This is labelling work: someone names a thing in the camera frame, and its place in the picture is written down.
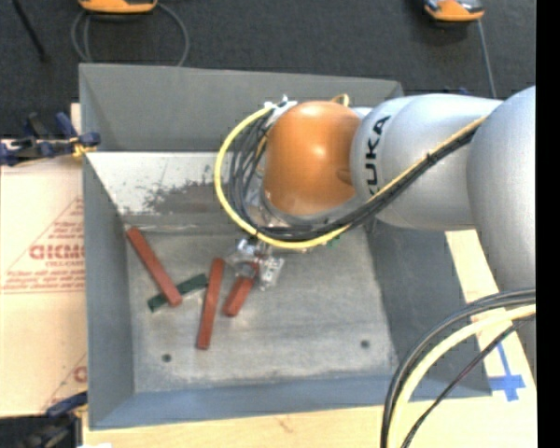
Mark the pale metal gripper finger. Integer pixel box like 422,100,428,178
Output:
256,256,286,293
226,237,263,278

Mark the red-brown block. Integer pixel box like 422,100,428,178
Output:
125,227,184,309
221,262,258,318
195,257,227,351

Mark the dark green flat block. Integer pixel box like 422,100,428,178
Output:
146,272,210,314

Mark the grey metal bin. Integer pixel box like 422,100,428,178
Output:
77,63,492,431

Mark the brown cardboard board, red print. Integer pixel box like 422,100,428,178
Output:
0,102,91,420

